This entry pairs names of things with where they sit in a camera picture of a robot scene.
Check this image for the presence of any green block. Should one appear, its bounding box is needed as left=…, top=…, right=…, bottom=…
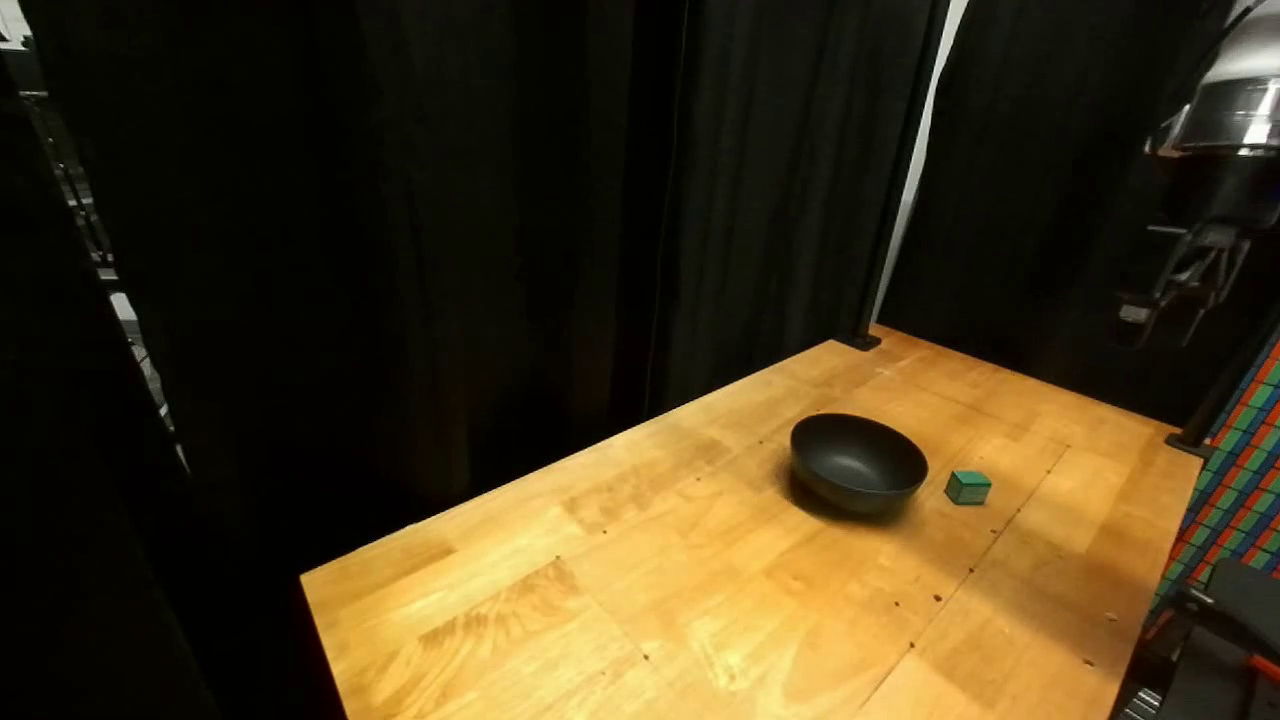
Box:
left=944, top=466, right=995, bottom=509

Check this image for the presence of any black bowl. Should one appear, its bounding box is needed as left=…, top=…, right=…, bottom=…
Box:
left=788, top=406, right=931, bottom=519

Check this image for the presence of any black curtain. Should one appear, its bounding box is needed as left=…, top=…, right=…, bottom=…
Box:
left=876, top=0, right=1252, bottom=396
left=20, top=0, right=954, bottom=535

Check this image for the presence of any white vertical pole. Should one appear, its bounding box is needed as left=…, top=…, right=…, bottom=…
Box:
left=861, top=0, right=972, bottom=337

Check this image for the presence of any colourful checkered board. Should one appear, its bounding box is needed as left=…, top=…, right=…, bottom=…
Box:
left=1153, top=331, right=1280, bottom=609

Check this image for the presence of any silver studio lamp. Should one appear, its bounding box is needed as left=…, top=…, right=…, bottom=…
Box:
left=1158, top=0, right=1280, bottom=159

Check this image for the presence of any black equipment base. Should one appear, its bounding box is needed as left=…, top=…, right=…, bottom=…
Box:
left=1108, top=556, right=1280, bottom=720

